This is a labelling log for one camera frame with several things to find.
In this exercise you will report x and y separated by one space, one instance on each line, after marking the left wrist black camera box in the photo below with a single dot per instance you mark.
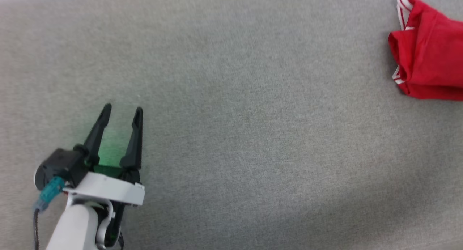
61 166

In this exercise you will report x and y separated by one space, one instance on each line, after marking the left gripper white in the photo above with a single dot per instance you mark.
108 190

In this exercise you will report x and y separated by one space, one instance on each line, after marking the red and white jersey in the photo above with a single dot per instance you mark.
430 54

